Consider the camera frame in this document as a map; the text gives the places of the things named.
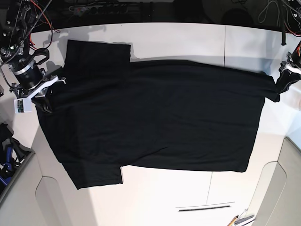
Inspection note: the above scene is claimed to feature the yellow pencil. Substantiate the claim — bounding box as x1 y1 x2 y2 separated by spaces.
228 215 239 226

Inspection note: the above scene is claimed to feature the black T-shirt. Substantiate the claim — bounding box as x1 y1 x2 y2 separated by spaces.
37 40 280 189

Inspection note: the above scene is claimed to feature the blue and black bag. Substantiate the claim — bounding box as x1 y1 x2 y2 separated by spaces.
0 123 32 192

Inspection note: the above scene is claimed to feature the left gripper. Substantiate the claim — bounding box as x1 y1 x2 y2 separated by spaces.
276 52 301 93

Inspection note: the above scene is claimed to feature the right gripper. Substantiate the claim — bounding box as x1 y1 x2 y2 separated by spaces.
8 48 66 113

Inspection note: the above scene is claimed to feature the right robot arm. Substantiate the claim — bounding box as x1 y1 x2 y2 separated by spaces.
0 0 65 113

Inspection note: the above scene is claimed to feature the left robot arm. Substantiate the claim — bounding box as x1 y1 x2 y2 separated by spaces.
276 0 301 93

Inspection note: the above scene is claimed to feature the grey cable bundle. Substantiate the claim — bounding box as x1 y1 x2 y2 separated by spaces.
257 0 283 26

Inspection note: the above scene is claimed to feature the black metal ruler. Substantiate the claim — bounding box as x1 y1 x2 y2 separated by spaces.
178 205 231 212

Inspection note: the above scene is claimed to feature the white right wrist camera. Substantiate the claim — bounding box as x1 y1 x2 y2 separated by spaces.
14 97 32 113

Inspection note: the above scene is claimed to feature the black power strip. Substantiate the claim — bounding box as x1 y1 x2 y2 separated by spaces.
68 3 129 17

